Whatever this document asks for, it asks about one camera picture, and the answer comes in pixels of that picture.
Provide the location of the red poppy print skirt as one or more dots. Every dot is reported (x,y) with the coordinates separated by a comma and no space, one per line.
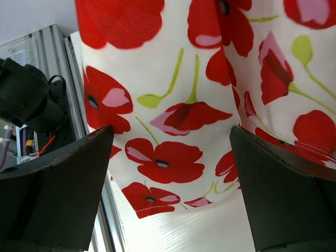
(173,77)

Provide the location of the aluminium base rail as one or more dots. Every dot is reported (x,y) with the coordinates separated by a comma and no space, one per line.
(54,54)

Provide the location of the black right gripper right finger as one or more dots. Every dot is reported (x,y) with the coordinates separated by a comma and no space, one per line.
(290,201)

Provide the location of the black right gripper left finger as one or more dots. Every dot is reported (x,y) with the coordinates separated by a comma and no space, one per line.
(51,202)

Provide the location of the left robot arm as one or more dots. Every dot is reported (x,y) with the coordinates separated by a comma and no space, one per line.
(29,98)

